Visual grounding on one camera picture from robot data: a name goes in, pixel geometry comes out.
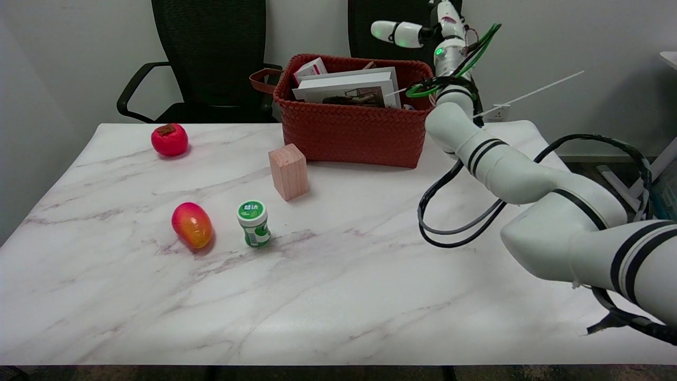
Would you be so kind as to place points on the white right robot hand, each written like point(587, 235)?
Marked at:
point(449, 21)

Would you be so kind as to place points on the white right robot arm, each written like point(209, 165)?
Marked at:
point(529, 174)

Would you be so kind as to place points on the small white red box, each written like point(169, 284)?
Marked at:
point(310, 69)

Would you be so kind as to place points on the red woven basket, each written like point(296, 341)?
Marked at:
point(349, 137)

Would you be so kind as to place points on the blue storage bin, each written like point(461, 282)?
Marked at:
point(667, 196)

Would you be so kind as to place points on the black mesh office chair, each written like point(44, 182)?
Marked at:
point(381, 10)
point(211, 53)

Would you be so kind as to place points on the pink wooden block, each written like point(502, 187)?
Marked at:
point(289, 172)

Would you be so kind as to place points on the white side desk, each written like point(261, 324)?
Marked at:
point(656, 169)

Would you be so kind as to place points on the green white gum bottle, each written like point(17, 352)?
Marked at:
point(254, 224)

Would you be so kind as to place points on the red persimmon toy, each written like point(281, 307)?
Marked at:
point(169, 139)

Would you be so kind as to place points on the red yellow mango toy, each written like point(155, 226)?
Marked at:
point(192, 225)

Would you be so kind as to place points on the white wall socket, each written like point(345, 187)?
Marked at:
point(500, 112)

